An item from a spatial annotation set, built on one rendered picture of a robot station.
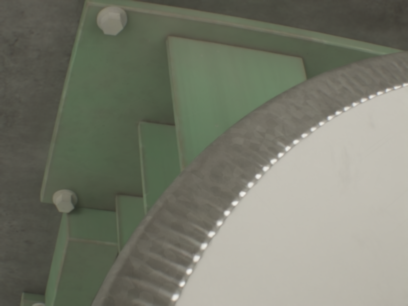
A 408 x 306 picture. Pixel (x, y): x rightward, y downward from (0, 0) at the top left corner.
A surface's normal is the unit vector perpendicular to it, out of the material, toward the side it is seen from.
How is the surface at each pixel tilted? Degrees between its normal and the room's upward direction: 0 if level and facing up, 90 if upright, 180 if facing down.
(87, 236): 90
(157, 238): 82
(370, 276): 90
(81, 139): 0
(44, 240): 0
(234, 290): 90
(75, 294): 0
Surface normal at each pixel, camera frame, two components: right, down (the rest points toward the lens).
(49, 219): 0.11, 0.72
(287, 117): 0.26, -0.70
